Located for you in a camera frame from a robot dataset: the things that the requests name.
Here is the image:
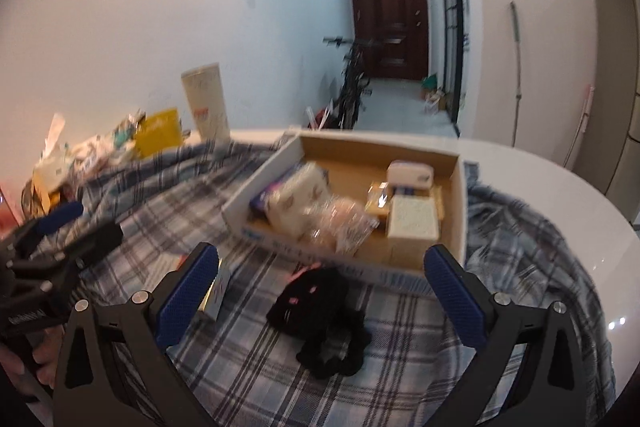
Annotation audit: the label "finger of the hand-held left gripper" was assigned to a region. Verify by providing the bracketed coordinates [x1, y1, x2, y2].
[11, 221, 125, 289]
[15, 202, 85, 249]

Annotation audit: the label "purple box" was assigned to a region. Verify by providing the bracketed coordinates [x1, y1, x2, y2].
[248, 182, 286, 212]

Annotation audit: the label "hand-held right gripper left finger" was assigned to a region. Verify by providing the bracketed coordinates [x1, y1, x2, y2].
[52, 242, 221, 427]

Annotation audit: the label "shallow cardboard box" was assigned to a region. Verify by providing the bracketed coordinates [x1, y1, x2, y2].
[221, 130, 469, 295]

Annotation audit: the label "beige refrigerator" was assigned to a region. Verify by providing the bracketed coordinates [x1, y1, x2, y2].
[572, 0, 640, 223]

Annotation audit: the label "dark red entrance door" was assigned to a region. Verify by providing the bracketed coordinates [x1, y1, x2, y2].
[348, 0, 431, 81]

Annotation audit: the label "white tissue pack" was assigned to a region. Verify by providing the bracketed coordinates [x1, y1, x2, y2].
[265, 162, 331, 238]

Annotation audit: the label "black bicycle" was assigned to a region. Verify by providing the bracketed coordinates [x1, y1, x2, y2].
[322, 37, 373, 130]

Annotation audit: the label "boxes beside entrance door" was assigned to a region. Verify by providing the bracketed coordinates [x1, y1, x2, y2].
[420, 74, 453, 112]

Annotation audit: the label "black cloth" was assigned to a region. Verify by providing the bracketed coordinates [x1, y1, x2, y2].
[266, 264, 373, 378]

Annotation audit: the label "person's left hand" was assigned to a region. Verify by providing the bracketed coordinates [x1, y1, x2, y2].
[7, 326, 59, 404]

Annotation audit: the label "white plastic bag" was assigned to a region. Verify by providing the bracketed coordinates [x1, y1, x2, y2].
[306, 104, 346, 130]

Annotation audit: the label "grey mop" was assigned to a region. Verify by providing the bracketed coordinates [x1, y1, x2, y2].
[509, 1, 524, 148]

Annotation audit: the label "pile of small packets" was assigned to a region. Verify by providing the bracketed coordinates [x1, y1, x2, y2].
[30, 112, 146, 208]

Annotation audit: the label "yellow bag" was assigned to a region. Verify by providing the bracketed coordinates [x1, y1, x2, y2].
[134, 108, 183, 159]

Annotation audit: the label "tall white tumbler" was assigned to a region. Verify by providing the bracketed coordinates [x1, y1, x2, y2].
[181, 63, 232, 142]

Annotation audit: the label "white oval case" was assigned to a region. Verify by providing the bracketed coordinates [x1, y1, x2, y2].
[387, 159, 435, 190]

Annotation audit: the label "white square box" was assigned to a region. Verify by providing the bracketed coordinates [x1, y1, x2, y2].
[386, 196, 441, 240]

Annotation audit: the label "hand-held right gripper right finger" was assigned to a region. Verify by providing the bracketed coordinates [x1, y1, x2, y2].
[424, 244, 591, 427]

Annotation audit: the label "blue plaid cloth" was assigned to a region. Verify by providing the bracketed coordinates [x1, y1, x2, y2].
[30, 139, 616, 427]

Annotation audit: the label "small white card box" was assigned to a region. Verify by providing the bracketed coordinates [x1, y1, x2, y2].
[197, 264, 232, 323]

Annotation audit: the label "clear plastic bag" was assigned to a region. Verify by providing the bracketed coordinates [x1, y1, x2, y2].
[305, 197, 381, 255]

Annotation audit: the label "black framed glass door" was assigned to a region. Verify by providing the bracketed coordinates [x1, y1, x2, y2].
[437, 0, 471, 122]

